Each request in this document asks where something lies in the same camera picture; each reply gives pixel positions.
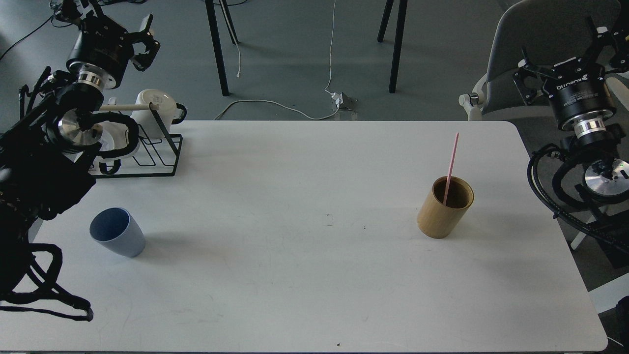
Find white cable on floor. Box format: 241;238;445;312
214;0;344;121

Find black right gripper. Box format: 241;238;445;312
513;10;629;131

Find grey office chair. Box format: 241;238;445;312
459;0;622;121

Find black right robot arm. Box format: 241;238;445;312
513;17;628;267

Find white power plug adapter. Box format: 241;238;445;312
330;91;355;112

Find white mug lying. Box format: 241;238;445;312
93;121;140;164

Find black table legs right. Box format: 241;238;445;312
376;0;408;94

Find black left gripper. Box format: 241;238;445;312
53;0;160;89

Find black table legs left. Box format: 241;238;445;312
203;0;239;97

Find bamboo cylinder holder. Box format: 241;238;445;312
416;176;474;239

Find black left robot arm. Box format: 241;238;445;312
0;0;160;321

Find white mug upright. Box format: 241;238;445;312
132;89;187;140

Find blue plastic cup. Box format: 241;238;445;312
88;207;146;258

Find black table legs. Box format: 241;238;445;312
203;0;239;97
376;0;408;94

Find black wire dish rack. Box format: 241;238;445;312
88;104;183;178

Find black cables on floor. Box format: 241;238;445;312
0;0;148;62

